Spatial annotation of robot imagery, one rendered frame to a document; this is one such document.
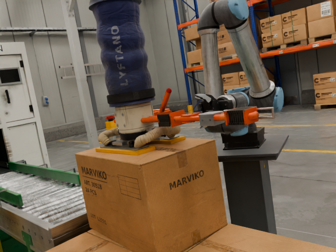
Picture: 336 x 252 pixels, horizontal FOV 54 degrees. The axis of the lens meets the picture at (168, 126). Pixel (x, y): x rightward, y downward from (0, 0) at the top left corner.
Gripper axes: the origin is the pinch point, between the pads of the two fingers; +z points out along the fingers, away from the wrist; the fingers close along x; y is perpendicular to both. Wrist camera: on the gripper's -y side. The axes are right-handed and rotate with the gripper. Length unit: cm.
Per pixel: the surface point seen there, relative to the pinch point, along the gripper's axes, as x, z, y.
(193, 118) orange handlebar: -0.2, 17.1, -12.2
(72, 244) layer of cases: -53, 48, 48
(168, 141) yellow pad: -11.5, 9.5, 12.2
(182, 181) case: -24.9, 19.8, -3.9
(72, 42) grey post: 94, -136, 349
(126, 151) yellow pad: -11.3, 28.4, 19.1
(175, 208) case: -34.2, 25.7, -3.4
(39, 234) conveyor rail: -54, 52, 79
